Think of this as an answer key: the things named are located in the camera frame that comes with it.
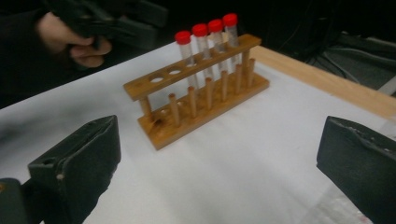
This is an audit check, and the white table mat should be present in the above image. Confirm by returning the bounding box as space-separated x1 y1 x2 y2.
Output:
0 40 396 224

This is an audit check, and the aluminium floor rail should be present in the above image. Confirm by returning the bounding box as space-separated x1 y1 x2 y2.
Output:
376 76 396 97

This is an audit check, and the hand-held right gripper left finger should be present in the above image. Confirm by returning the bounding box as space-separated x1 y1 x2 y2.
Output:
27 115 122 224

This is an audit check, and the wooden test tube rack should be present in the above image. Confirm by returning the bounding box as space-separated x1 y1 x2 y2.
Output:
122 33 271 151

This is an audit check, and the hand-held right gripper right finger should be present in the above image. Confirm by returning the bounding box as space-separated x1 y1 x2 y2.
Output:
316 115 396 224

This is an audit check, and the red-capped clear test tube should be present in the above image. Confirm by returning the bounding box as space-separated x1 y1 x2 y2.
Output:
221 12 242 66
207 18 230 74
191 22 216 80
174 30 200 91

